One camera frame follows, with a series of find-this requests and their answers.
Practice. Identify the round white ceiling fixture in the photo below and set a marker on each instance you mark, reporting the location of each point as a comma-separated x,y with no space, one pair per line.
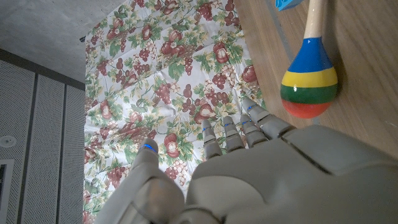
7,141

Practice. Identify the blue toy building brick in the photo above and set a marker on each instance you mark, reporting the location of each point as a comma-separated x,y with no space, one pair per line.
286,3

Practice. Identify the white ceiling air vent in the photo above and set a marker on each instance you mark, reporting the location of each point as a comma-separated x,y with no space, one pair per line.
6,189

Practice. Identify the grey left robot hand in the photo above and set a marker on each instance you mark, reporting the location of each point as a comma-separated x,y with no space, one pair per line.
280,180

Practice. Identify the floral fruit print backdrop cloth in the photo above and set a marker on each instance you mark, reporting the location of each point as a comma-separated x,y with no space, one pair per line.
155,62

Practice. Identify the colourful striped wooden maraca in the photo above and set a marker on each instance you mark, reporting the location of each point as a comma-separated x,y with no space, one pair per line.
309,84

